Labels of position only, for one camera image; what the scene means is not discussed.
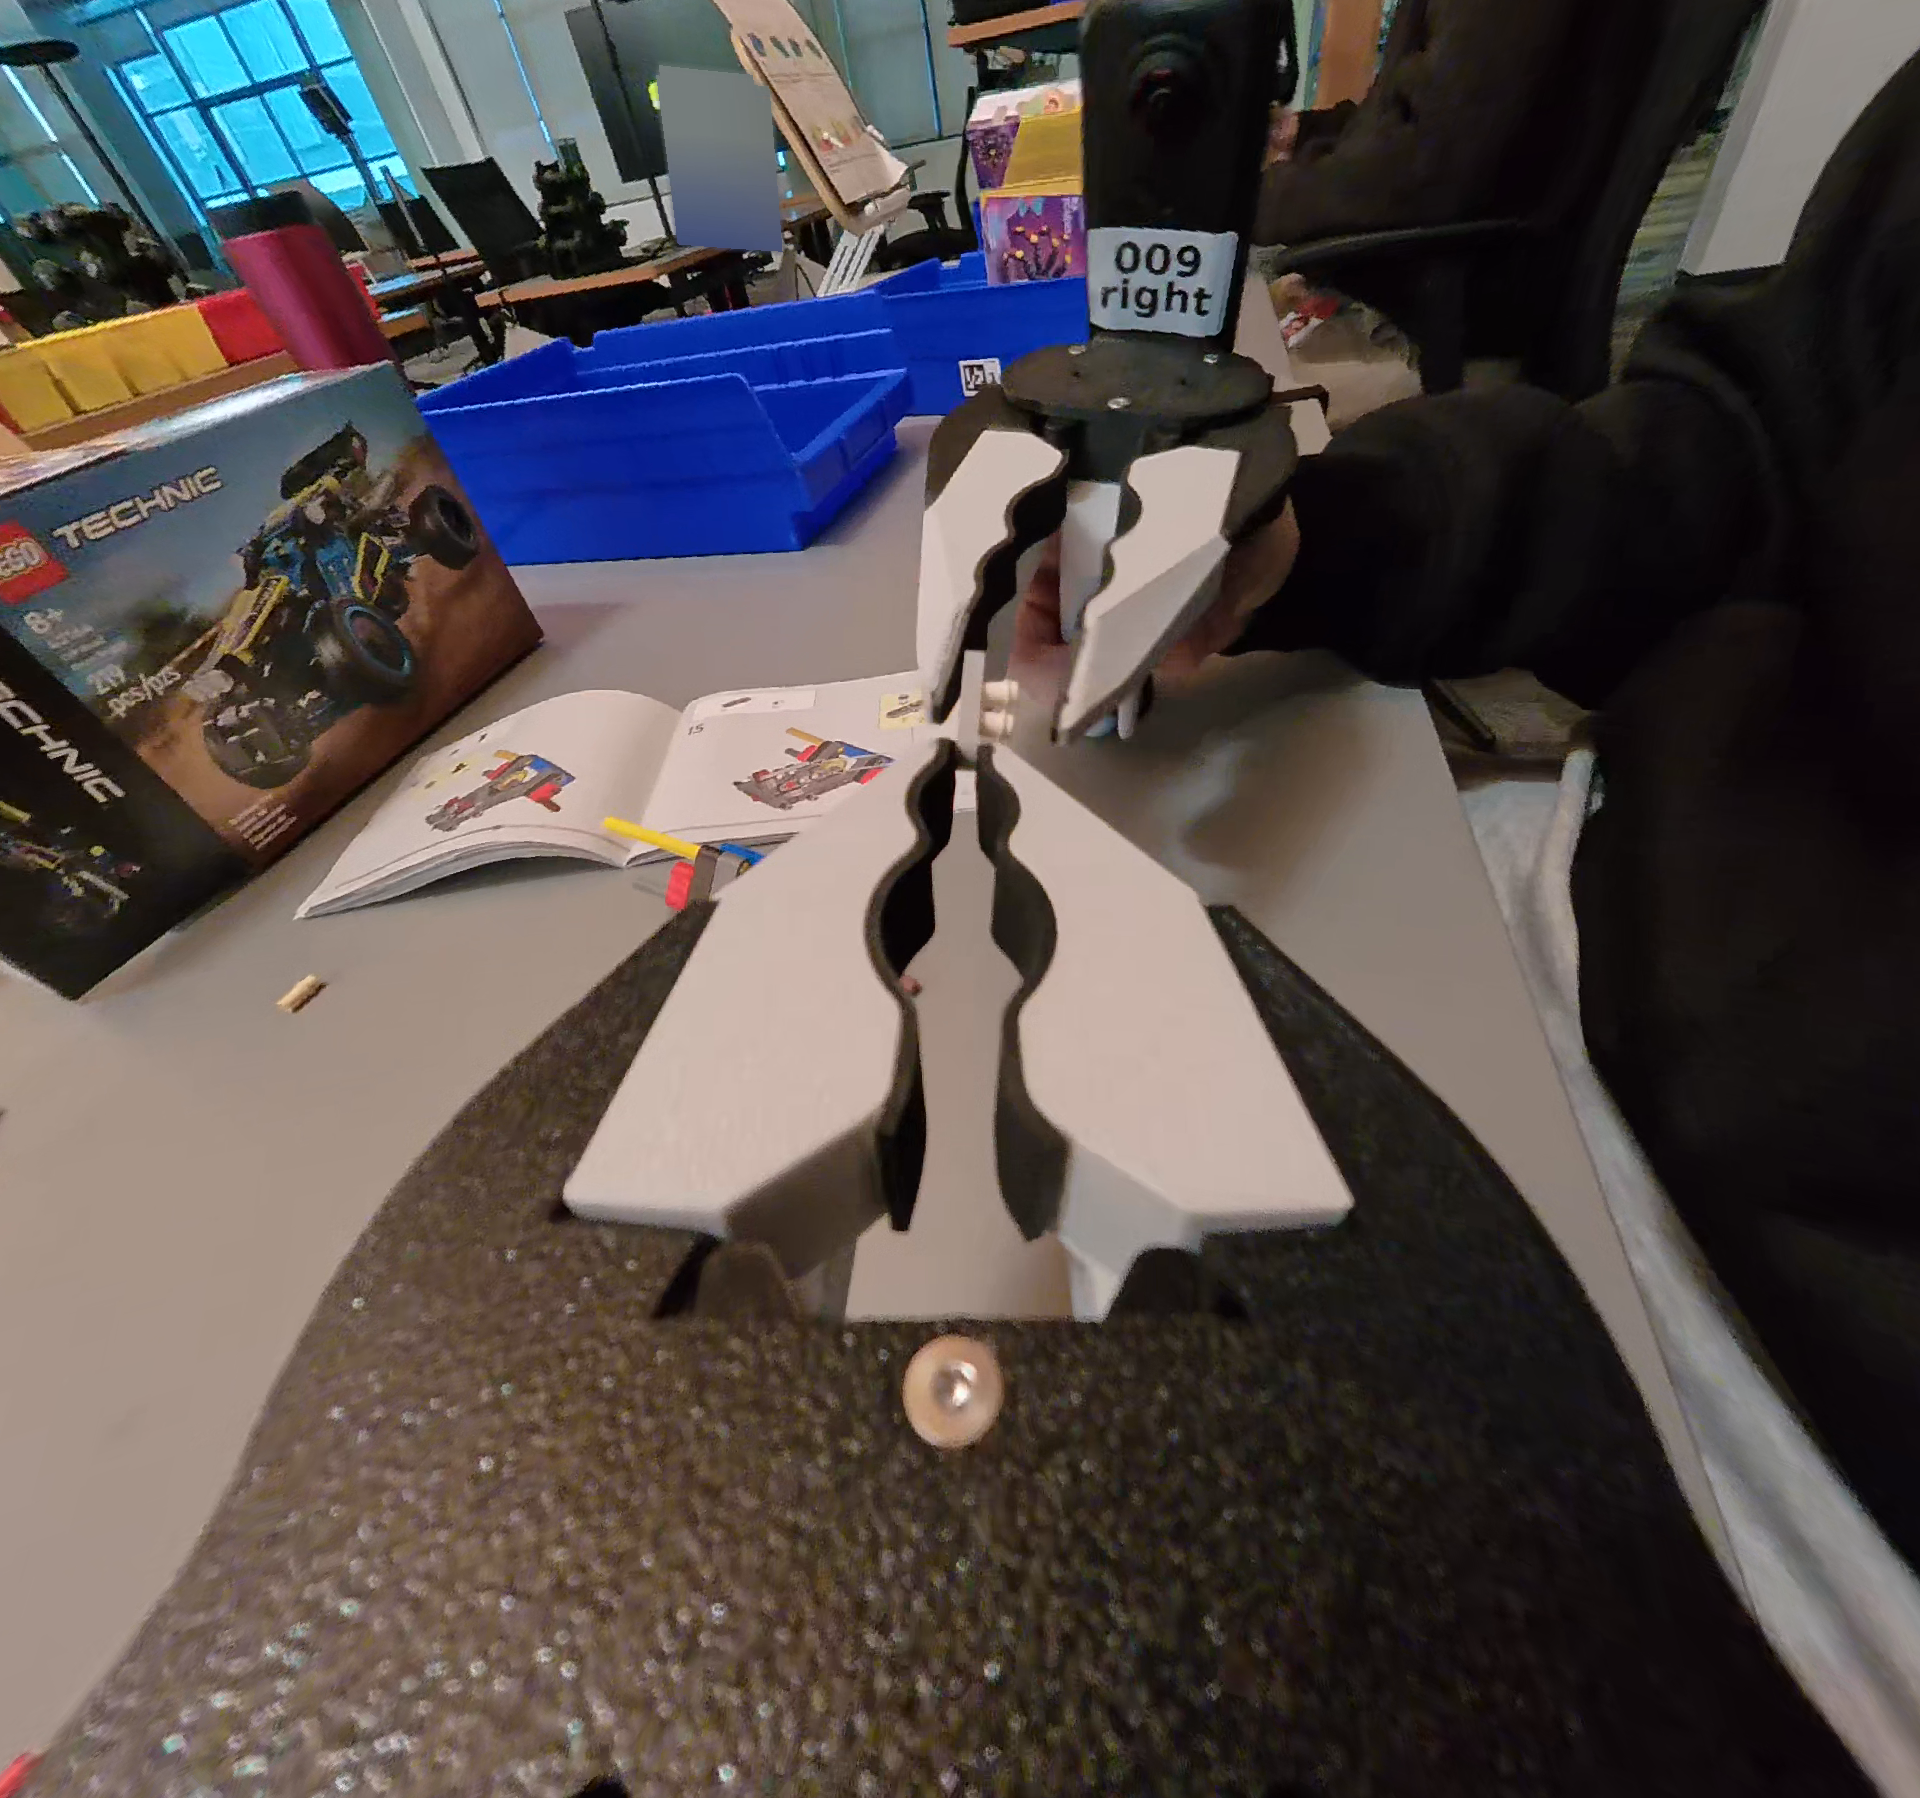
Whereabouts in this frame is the open instruction booklet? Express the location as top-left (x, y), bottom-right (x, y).
top-left (296, 682), bottom-right (944, 919)

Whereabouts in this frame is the dark toy set box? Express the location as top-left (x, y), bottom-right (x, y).
top-left (0, 363), bottom-right (547, 1004)

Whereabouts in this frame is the maroon cylinder container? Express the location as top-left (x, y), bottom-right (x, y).
top-left (221, 225), bottom-right (399, 374)

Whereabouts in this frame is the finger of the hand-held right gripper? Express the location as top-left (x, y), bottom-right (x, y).
top-left (913, 432), bottom-right (1077, 721)
top-left (1052, 445), bottom-right (1246, 743)

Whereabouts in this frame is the black monitor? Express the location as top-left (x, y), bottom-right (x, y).
top-left (567, 0), bottom-right (787, 182)

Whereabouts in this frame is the red storage bin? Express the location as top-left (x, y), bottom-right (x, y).
top-left (193, 284), bottom-right (304, 363)

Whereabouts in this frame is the yellow pink toy box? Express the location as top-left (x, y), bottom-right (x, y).
top-left (970, 88), bottom-right (1085, 202)

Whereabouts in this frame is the yellow storage bin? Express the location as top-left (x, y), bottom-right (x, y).
top-left (0, 304), bottom-right (231, 440)

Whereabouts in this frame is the lego chassis assembly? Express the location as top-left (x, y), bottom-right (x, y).
top-left (605, 817), bottom-right (771, 912)

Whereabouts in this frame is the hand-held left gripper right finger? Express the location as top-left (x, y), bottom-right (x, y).
top-left (977, 743), bottom-right (1359, 1324)

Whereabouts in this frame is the person's right forearm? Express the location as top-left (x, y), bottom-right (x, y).
top-left (1280, 76), bottom-right (1920, 717)

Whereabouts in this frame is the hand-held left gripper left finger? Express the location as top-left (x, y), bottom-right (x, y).
top-left (561, 740), bottom-right (961, 1324)

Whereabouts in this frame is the person's right hand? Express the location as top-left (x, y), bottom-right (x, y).
top-left (1009, 514), bottom-right (1298, 756)

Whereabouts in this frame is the wooden easel sign board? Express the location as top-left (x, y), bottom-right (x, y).
top-left (599, 0), bottom-right (926, 237)

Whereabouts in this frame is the blue plastic bin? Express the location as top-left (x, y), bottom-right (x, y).
top-left (420, 334), bottom-right (919, 567)

